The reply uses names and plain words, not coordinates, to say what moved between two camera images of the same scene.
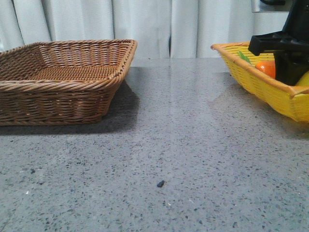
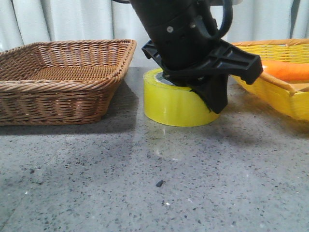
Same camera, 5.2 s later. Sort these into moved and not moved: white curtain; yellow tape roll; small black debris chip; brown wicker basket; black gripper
Moved: black gripper; yellow tape roll
Not moved: small black debris chip; brown wicker basket; white curtain
